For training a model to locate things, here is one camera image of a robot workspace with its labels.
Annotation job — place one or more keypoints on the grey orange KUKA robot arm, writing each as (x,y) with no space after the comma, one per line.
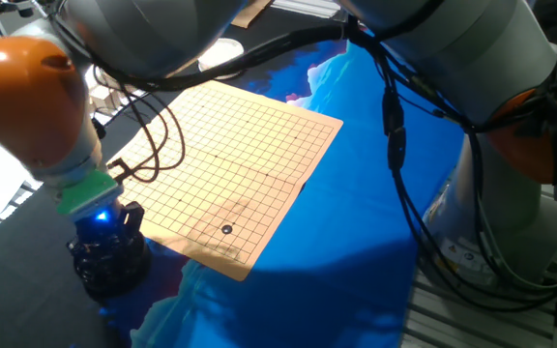
(162,29)

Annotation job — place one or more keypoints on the flat brown cardboard sheet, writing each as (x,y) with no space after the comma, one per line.
(252,12)

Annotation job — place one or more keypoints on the green flange adapter plate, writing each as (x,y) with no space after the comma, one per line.
(87,193)

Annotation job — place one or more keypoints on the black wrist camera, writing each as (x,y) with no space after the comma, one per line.
(133,217)

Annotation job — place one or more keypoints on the tan Go board sheet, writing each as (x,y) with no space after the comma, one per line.
(240,159)

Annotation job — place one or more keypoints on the black Go stone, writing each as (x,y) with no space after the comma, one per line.
(226,229)

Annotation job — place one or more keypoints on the large pale wooden block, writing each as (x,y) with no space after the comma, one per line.
(103,99)

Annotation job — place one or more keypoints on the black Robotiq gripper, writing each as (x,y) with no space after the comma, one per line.
(102,234)

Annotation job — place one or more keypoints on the blue and black landscape mat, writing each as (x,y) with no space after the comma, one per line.
(331,241)

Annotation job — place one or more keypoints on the black bowl of black stones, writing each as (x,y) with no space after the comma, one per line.
(114,275)

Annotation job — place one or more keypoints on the white bowl of white stones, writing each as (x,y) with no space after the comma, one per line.
(220,50)

